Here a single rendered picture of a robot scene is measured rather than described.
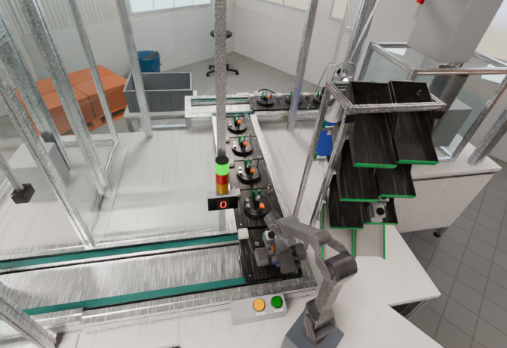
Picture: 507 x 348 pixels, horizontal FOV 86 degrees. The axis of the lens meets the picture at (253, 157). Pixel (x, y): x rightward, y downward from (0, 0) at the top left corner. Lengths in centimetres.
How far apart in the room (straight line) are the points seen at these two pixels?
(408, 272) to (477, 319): 128
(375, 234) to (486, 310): 165
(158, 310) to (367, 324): 83
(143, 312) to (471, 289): 246
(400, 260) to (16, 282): 168
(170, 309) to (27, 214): 97
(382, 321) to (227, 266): 68
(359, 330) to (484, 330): 156
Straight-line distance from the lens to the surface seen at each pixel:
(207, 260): 131
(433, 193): 244
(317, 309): 93
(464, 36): 192
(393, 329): 142
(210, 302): 119
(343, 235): 129
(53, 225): 172
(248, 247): 128
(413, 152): 105
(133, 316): 122
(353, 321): 136
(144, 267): 134
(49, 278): 147
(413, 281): 157
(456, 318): 273
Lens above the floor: 205
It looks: 40 degrees down
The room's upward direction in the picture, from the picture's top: 5 degrees clockwise
